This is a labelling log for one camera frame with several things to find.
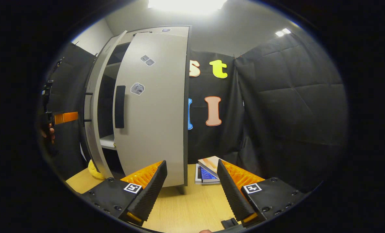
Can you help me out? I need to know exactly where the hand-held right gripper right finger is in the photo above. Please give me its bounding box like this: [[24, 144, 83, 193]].
[[217, 159, 306, 228]]

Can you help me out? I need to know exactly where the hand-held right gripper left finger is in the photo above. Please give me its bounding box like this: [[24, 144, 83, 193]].
[[81, 160, 168, 227]]

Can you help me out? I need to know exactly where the grey shoe cabinet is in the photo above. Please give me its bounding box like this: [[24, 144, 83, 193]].
[[82, 25, 190, 188]]

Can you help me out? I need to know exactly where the blue cover book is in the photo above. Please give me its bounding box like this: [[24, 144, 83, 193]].
[[195, 163, 221, 184]]

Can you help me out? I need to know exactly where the beige cover book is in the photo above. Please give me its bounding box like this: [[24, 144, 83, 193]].
[[198, 156, 224, 179]]

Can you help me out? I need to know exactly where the yellow plastic object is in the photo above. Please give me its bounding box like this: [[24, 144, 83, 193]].
[[88, 159, 106, 180]]

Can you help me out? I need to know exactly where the black backdrop cloth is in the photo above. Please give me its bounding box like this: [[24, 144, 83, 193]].
[[45, 32, 348, 191]]

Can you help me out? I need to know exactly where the large ceiling light panel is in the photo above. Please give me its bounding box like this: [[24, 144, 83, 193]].
[[147, 0, 228, 15]]

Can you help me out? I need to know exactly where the black door handle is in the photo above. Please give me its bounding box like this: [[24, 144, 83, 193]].
[[82, 92, 93, 123], [115, 85, 126, 129]]

